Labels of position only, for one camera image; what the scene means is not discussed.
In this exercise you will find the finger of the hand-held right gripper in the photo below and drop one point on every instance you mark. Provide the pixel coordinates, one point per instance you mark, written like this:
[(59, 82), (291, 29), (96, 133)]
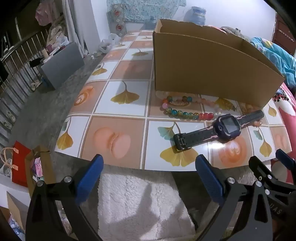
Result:
[(285, 157), (260, 166)]

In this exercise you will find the teal patterned cloth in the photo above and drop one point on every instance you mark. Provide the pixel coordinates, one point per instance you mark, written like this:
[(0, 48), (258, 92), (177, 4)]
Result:
[(143, 10)]

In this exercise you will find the grey box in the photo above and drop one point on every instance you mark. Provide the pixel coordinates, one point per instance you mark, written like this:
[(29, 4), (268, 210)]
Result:
[(62, 67)]

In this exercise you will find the white curtain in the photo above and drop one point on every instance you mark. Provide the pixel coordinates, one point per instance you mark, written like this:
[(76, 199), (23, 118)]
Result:
[(74, 23)]

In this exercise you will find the pink hanging clothes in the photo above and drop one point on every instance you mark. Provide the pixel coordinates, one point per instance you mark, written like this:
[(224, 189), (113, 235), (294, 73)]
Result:
[(45, 11)]

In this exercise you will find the pile of clothes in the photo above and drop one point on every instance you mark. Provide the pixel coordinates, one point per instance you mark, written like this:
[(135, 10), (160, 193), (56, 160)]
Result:
[(57, 39)]

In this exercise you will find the white fluffy rug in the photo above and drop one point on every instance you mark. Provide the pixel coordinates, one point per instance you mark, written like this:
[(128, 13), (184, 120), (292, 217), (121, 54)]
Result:
[(138, 208)]

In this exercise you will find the brown cardboard box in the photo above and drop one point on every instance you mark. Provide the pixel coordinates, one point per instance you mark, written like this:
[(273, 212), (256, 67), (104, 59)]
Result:
[(208, 69)]

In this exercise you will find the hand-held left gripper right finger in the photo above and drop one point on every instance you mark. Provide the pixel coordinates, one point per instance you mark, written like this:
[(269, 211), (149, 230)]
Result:
[(208, 178)]

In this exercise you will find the metal railing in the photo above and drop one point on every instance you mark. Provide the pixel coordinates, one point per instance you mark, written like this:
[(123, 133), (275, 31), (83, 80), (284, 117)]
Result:
[(17, 76)]

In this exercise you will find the dark blue smartwatch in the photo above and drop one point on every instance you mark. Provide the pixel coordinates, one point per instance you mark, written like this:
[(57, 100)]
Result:
[(225, 126)]

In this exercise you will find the pair of sandals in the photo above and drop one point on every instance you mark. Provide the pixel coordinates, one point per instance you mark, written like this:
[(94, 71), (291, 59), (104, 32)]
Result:
[(35, 85)]

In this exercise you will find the blue blanket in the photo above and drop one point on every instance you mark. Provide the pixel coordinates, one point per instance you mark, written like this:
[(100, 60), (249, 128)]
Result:
[(275, 55)]

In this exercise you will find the red paper bag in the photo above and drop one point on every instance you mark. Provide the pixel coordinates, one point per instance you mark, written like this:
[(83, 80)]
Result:
[(20, 166)]

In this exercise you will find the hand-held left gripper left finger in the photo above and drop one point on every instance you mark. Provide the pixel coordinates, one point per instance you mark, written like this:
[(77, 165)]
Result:
[(91, 173)]

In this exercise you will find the brown wooden door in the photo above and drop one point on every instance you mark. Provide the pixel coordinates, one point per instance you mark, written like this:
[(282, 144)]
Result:
[(284, 32)]

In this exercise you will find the pink quilt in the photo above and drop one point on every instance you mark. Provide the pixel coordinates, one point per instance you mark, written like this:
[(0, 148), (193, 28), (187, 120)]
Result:
[(229, 32)]

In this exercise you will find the white plastic bag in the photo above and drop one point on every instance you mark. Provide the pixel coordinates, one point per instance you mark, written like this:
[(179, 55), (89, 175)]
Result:
[(108, 42)]

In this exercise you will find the flat cardboard piece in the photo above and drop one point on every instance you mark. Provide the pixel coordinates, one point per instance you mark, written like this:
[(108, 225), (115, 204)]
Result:
[(16, 208)]

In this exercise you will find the blue water jug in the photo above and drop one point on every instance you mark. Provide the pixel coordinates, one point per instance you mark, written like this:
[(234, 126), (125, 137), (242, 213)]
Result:
[(195, 15)]

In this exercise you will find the floral patterned cloth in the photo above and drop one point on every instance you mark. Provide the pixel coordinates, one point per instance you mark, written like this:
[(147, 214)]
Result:
[(118, 20)]

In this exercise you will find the brown paper bag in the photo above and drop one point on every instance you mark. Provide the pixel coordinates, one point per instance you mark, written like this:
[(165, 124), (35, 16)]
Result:
[(46, 166)]

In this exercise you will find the pink floral bedsheet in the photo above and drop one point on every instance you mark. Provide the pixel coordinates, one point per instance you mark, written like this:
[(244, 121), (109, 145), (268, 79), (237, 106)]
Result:
[(286, 129)]

